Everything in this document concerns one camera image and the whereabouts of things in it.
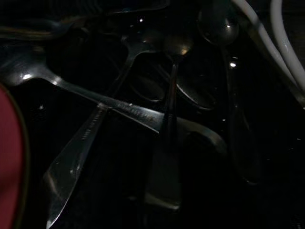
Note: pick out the dark steel spoon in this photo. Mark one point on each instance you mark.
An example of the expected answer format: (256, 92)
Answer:
(149, 89)
(196, 94)

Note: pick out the small steel teaspoon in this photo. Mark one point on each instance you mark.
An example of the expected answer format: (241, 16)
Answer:
(178, 46)

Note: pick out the large steel spoon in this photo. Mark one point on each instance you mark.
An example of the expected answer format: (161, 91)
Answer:
(133, 111)

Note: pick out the red plate with gold rim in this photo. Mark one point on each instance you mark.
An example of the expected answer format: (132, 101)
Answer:
(9, 155)

